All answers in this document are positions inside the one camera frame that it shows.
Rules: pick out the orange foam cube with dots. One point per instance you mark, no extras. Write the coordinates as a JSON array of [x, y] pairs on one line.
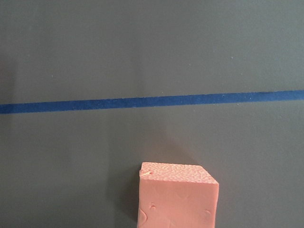
[[176, 196]]

